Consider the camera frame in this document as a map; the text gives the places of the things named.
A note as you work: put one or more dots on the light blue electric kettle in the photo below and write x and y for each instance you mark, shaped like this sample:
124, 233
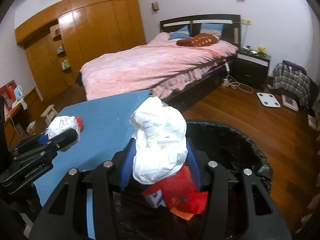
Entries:
19, 93

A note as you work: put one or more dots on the black white nightstand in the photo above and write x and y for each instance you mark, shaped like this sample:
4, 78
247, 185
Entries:
251, 69

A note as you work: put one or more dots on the blue pillow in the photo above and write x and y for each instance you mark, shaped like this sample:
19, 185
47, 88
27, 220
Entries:
182, 33
212, 29

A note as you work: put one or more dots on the black lined trash bin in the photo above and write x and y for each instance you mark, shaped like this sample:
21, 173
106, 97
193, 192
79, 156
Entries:
222, 143

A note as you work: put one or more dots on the bed with pink duvet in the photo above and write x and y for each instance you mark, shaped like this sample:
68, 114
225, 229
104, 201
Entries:
180, 76

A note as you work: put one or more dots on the yellow plush toy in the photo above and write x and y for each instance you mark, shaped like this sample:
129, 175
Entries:
261, 50

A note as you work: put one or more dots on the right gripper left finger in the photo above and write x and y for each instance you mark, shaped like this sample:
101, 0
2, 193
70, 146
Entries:
64, 215

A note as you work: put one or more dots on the left blue pillow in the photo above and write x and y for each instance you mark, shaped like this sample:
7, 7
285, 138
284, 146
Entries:
182, 33

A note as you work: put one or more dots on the plaid cloth on chair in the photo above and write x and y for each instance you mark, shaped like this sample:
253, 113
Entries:
293, 78

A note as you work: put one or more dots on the left wall lamp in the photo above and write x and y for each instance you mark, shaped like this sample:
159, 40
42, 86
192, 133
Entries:
155, 6

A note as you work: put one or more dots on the small white wooden stool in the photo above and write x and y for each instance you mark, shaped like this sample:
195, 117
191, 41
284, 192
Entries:
49, 114

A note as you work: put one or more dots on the red picture box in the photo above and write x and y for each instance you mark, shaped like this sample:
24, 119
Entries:
7, 91

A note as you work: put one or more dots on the wooden wardrobe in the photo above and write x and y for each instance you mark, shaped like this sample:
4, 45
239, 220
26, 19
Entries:
61, 38

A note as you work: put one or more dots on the brown dotted pillow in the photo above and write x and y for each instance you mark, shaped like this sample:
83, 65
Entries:
200, 40

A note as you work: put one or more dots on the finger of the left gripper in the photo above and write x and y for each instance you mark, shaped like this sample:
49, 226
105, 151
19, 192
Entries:
41, 138
64, 140

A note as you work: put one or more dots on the orange foam net sleeve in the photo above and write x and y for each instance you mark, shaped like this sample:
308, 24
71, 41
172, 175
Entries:
183, 215

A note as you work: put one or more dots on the white bathroom scale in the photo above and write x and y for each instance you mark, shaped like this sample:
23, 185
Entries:
268, 100

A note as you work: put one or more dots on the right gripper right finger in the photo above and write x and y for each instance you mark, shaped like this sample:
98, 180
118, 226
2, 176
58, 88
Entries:
237, 207

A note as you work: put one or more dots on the blue table mat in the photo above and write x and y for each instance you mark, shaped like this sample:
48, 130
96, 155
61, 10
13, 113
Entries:
106, 131

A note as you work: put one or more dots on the red white book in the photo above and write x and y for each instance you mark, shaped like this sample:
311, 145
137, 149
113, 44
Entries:
289, 103

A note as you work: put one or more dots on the right blue pillow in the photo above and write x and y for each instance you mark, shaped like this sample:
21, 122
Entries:
212, 29

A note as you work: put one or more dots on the wooden side cabinet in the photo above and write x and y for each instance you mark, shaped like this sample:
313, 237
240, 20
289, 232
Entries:
22, 123

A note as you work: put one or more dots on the red cloth garment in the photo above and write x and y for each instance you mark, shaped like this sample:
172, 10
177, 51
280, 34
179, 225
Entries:
180, 192

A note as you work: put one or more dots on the red plastic bag ball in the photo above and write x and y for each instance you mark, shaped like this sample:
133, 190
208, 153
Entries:
80, 123

